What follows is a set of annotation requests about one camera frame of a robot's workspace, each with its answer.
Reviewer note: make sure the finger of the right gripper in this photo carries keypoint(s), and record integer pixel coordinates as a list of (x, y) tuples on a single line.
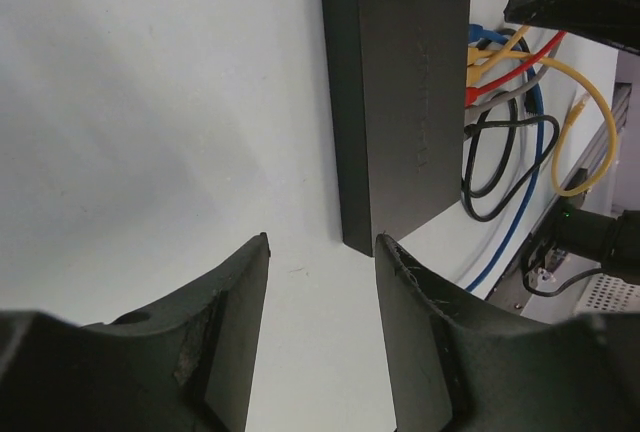
[(614, 23)]

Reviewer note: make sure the black network switch box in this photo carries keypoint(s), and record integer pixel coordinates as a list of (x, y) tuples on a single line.
[(397, 83)]

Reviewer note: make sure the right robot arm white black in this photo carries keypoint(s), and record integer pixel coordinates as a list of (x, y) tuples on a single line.
[(611, 242)]

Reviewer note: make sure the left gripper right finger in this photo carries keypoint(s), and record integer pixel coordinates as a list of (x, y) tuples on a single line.
[(458, 363)]

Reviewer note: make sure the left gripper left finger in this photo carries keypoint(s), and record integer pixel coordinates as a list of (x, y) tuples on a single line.
[(184, 362)]

